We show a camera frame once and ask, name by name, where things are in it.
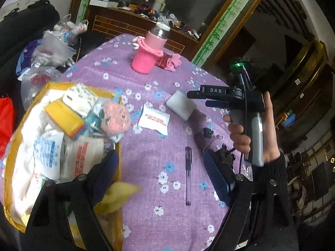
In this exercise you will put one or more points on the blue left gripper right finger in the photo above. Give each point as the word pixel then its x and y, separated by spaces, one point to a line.
pixel 219 167

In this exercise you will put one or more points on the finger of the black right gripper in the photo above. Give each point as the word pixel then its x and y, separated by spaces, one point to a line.
pixel 217 104

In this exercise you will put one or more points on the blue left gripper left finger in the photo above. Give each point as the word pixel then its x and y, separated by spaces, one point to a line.
pixel 102 175

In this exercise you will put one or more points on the white sponge block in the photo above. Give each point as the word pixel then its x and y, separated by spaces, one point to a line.
pixel 181 105

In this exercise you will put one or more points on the pink knitted plush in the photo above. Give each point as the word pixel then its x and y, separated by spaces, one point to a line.
pixel 115 118

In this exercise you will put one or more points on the blue printed tissue packet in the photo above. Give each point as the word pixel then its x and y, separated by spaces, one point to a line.
pixel 47 154

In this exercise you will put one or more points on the red printed white packet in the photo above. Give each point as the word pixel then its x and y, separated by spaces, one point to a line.
pixel 154 120

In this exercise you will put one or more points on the white tissue pack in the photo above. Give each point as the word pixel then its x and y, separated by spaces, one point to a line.
pixel 80 99

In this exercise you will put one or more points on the person's right hand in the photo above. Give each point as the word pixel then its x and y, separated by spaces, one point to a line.
pixel 242 142

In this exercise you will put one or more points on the purple pen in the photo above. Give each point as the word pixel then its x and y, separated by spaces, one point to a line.
pixel 188 163

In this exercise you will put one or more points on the purple floral tablecloth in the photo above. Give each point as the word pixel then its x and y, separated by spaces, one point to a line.
pixel 157 218

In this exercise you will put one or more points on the teal wet wipes pack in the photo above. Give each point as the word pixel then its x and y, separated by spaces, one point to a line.
pixel 97 118

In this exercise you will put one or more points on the white bag with gold rim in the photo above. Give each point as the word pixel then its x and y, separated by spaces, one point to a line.
pixel 114 229

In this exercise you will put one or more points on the yellow pencil pouch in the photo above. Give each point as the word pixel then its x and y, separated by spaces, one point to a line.
pixel 65 118

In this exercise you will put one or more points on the pink bottle with knit sleeve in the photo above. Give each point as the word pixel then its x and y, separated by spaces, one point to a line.
pixel 149 49

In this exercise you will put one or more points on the red plastic bag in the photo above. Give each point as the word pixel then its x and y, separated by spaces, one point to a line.
pixel 7 121

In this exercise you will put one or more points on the clear plastic bags pile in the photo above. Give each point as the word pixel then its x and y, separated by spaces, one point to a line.
pixel 56 50

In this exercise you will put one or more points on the blue purple cloth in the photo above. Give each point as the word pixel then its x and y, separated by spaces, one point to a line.
pixel 24 60

